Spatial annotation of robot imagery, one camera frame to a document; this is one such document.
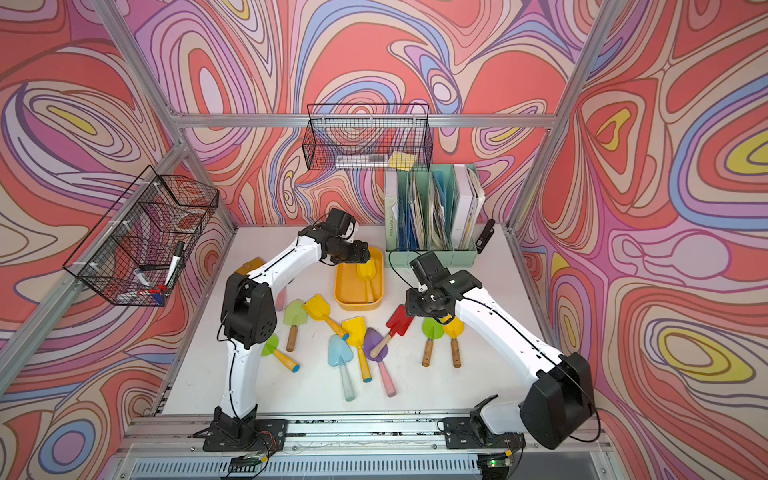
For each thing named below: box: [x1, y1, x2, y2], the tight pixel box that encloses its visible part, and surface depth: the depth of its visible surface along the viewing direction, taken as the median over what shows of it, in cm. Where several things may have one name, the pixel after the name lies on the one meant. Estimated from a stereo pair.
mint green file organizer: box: [384, 164, 477, 268], surface depth 101 cm
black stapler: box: [475, 218, 496, 254], surface depth 117 cm
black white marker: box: [164, 242, 185, 287], surface depth 70 cm
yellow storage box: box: [334, 247, 384, 311], surface depth 104 cm
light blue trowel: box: [328, 334, 355, 402], surface depth 88 cm
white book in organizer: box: [452, 164, 485, 250], surface depth 100 cm
